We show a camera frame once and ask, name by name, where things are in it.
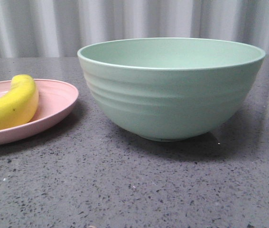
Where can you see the yellow banana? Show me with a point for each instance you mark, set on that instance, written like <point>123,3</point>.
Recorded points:
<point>19,104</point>

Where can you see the green ribbed bowl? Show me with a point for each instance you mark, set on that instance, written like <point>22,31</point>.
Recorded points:
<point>170,89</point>

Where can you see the pink plate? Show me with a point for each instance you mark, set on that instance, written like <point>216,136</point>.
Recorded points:
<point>56,101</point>

